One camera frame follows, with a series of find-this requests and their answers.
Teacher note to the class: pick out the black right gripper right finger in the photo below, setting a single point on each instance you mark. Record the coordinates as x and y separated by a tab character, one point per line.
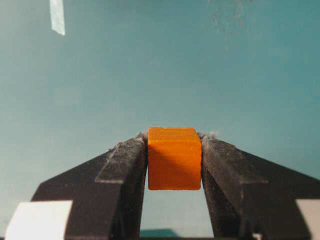
252	198

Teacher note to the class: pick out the orange wooden block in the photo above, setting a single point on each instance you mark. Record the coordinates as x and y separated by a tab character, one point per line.
174	159

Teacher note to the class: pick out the white tape strip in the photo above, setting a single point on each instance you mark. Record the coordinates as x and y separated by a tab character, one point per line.
57	16

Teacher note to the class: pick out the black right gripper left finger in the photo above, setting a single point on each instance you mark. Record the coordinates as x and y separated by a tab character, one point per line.
100	199

